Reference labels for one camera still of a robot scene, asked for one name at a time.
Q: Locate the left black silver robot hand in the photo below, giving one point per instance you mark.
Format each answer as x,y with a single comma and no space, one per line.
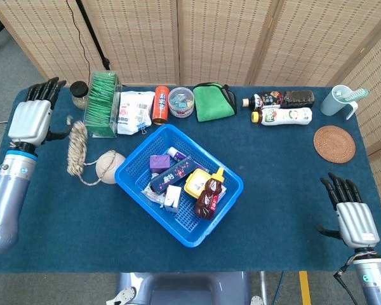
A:
30,122

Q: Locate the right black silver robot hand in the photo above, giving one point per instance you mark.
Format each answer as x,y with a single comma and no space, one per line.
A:
357,225

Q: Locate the beige bowl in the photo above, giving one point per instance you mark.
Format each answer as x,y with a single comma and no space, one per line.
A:
106,171

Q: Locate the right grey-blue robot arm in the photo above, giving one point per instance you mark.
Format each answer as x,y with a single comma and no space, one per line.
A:
373,282

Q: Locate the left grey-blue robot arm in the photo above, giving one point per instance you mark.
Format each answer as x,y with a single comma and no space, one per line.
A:
9,193

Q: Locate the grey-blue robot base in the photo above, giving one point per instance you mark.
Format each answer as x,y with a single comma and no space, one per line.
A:
184,289

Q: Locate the blue plastic basket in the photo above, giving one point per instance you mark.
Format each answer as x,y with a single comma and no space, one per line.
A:
130,178

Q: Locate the glass jar black lid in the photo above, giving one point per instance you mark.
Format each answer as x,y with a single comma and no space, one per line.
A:
79,93

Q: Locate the clear box green tea bags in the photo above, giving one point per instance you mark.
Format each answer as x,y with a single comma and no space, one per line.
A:
100,105

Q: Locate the yellow floor tape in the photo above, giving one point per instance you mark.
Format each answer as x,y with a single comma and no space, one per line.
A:
304,287

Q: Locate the round woven coaster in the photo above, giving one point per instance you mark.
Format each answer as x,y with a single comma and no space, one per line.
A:
334,144

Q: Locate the white plastic bag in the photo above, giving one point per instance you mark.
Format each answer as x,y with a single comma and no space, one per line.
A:
133,109

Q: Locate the black stand pole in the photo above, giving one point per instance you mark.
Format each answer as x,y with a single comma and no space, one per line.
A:
93,35

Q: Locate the blue carpet table cover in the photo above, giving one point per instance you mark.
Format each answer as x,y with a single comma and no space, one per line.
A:
82,222

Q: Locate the blue binder clip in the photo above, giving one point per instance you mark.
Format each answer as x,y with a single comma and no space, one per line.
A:
143,127

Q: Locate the light blue cup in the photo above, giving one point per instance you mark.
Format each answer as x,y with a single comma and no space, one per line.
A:
331,101

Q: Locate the white bottle yellow cap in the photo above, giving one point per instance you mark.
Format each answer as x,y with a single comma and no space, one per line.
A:
285,116

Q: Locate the teal brush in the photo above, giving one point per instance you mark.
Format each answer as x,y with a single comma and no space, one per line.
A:
357,94

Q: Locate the orange can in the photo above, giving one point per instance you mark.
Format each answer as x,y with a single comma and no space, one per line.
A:
160,105

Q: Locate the small purple box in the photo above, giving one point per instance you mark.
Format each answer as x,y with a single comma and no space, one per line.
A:
159,162

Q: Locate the white purple flat box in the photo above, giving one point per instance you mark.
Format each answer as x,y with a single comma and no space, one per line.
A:
221,192

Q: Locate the flat red white packet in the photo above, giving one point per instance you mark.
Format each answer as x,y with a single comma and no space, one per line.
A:
152,196

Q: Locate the dark soy sauce bottle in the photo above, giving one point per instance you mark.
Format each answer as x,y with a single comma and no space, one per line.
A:
279,99

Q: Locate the white purple tube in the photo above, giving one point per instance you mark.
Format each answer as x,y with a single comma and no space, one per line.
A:
176,154

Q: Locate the bear-shaped honey bottle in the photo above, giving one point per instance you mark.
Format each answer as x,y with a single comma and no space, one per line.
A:
208,200

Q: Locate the clear tub of candies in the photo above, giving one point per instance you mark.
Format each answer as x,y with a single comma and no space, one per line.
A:
181,101

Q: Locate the long dark blue box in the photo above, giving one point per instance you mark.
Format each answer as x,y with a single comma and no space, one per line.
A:
174,174

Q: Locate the white blue milk carton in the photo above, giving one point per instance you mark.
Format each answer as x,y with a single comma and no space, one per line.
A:
172,198

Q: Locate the yellow lidded container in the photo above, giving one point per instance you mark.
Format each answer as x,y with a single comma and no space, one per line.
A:
195,184

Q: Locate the green microfibre cloth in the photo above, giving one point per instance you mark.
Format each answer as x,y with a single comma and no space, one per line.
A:
211,103

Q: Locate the bamboo folding screen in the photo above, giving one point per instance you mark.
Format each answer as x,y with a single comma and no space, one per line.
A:
216,38

